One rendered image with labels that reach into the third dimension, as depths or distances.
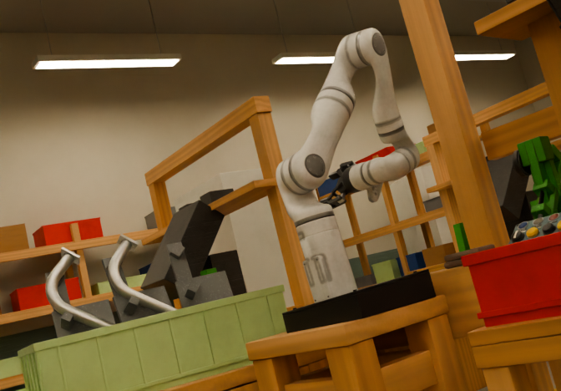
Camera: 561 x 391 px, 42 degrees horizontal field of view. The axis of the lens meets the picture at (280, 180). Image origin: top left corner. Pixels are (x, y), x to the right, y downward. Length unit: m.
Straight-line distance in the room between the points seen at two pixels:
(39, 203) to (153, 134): 1.66
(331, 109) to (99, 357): 0.77
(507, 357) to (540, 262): 0.16
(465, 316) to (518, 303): 0.44
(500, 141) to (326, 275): 0.95
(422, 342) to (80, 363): 0.75
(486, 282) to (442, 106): 1.18
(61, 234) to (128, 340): 6.13
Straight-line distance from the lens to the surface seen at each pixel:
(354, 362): 1.42
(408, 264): 7.94
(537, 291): 1.19
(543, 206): 1.95
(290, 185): 1.62
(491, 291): 1.23
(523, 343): 1.19
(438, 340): 1.61
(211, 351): 1.79
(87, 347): 1.73
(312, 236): 1.59
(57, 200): 8.49
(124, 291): 1.99
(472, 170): 2.29
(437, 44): 2.38
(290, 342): 1.53
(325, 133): 1.66
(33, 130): 8.66
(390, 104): 1.90
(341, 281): 1.59
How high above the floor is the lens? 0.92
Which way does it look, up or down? 9 degrees up
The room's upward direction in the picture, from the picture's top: 14 degrees counter-clockwise
